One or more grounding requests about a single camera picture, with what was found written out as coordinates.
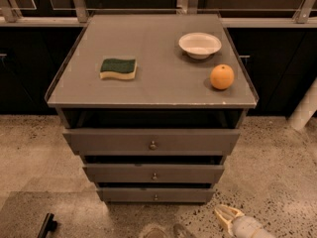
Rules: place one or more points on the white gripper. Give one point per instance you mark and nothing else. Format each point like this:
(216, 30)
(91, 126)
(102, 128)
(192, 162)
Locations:
(244, 225)

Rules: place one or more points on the grey drawer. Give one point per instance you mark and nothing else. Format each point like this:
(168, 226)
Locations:
(153, 173)
(151, 142)
(169, 195)

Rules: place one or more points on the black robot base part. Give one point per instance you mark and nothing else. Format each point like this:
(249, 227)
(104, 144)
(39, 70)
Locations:
(49, 225)

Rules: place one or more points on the grey bottom drawer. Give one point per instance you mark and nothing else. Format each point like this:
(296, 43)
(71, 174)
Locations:
(169, 195)

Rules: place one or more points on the grey drawer cabinet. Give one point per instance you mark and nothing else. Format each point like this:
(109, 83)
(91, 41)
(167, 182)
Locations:
(170, 90)

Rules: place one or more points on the grey top drawer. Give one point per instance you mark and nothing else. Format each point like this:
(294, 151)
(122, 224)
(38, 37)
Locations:
(151, 142)

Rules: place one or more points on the orange fruit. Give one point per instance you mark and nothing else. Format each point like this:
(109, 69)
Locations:
(222, 76)

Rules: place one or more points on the white bowl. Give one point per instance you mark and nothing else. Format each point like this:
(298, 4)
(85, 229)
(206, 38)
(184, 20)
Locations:
(200, 46)

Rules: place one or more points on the green yellow sponge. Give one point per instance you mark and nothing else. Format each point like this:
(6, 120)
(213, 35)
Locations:
(123, 69)

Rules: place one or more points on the metal railing frame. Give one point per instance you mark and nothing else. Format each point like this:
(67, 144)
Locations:
(232, 13)

